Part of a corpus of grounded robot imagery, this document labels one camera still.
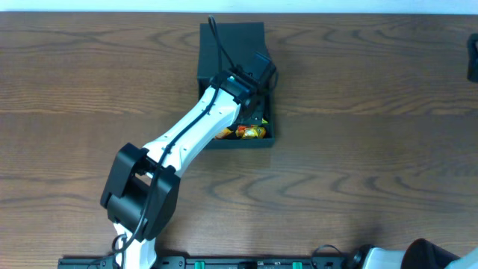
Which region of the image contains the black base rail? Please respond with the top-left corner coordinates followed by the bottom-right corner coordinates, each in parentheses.
top-left (57, 256), bottom-right (347, 269)

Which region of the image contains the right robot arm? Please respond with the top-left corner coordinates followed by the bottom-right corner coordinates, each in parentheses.
top-left (338, 238), bottom-right (477, 269)

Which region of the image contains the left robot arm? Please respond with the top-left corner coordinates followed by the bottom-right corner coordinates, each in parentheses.
top-left (100, 69), bottom-right (270, 268)

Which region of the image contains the orange Lemond snack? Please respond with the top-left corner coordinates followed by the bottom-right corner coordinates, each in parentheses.
top-left (235, 126), bottom-right (267, 139)
top-left (214, 128), bottom-right (234, 140)

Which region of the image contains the dark green box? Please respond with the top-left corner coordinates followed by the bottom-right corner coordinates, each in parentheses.
top-left (196, 22), bottom-right (275, 149)

